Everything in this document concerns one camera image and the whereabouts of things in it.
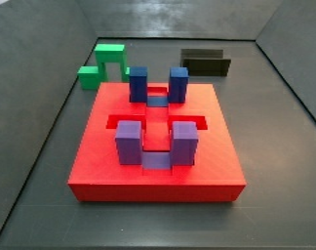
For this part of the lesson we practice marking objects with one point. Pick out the blue U-shaped block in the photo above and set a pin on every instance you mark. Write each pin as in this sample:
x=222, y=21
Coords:
x=158, y=95

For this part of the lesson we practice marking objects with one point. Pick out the black angle bracket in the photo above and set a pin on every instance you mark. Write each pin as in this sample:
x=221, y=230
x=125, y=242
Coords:
x=205, y=62

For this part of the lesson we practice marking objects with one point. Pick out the red slotted board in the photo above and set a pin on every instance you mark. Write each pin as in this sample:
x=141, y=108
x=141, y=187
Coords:
x=210, y=179

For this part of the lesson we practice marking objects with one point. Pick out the purple U-shaped block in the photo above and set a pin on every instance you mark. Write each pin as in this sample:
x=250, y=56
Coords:
x=159, y=147

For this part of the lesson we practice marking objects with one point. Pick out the green arch block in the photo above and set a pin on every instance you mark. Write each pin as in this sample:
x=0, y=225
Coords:
x=93, y=75

